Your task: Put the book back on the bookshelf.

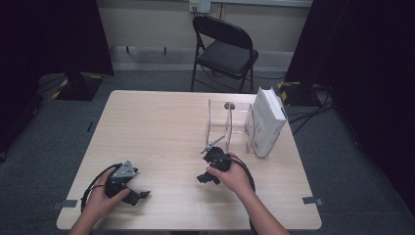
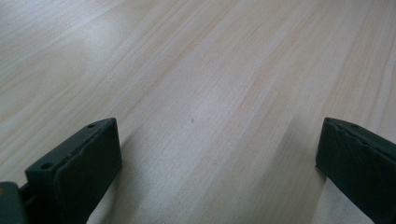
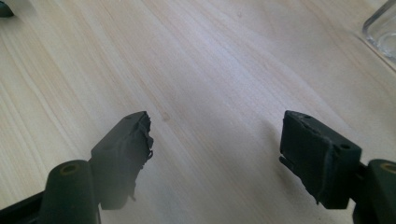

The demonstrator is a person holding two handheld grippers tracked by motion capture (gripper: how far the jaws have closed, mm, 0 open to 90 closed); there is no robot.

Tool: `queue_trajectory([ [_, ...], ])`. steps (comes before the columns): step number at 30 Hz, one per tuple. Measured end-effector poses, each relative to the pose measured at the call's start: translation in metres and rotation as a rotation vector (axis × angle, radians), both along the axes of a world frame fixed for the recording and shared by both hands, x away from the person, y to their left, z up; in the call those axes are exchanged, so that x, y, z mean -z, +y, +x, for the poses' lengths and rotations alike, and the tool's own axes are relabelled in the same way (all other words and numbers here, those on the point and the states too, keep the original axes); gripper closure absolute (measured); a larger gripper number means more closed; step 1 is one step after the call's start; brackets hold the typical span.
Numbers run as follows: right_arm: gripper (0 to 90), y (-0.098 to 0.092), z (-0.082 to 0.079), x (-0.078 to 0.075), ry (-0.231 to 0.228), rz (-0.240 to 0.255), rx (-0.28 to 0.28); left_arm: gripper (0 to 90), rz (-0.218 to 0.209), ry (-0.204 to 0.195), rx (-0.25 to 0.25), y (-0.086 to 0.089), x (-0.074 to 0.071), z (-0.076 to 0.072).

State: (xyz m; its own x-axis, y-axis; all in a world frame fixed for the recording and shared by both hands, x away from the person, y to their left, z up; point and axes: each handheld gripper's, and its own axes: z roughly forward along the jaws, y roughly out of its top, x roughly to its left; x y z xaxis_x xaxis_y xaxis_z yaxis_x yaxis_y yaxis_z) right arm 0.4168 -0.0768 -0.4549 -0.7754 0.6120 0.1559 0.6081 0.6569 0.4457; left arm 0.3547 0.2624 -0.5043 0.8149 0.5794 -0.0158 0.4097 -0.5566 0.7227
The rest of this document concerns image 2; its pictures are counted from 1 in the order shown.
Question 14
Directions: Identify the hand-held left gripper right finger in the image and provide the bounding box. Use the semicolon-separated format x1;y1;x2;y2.
315;117;396;224

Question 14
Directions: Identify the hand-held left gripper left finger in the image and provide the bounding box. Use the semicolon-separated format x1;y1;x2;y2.
24;117;123;224

